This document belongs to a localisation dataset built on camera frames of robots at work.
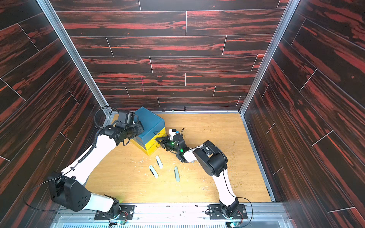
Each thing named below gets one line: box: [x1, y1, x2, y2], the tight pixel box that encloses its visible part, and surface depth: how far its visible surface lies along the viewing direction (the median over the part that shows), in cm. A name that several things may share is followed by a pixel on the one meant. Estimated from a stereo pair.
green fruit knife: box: [173, 166, 181, 183], surface depth 88 cm
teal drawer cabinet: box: [132, 106, 166, 146], surface depth 86 cm
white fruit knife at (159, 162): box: [155, 155, 164, 170], surface depth 94 cm
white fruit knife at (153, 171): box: [148, 164, 159, 179], surface depth 90 cm
